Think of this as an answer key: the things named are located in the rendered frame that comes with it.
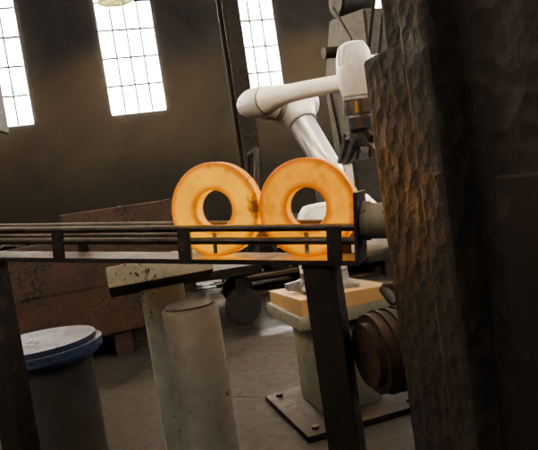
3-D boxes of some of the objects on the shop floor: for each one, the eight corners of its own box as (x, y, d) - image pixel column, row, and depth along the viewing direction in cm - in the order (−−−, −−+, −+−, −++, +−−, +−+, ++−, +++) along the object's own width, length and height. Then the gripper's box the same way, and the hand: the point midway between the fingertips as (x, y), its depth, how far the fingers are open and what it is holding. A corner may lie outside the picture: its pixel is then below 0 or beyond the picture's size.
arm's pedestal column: (265, 401, 206) (253, 314, 204) (367, 373, 219) (356, 292, 216) (309, 444, 168) (293, 337, 166) (429, 408, 181) (416, 309, 178)
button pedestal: (251, 506, 140) (212, 250, 136) (149, 537, 134) (105, 269, 129) (237, 477, 155) (200, 245, 151) (145, 503, 149) (105, 262, 145)
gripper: (401, 109, 167) (409, 184, 171) (337, 117, 186) (345, 184, 190) (385, 112, 163) (393, 188, 167) (320, 120, 182) (329, 188, 186)
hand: (367, 182), depth 178 cm, fingers open, 13 cm apart
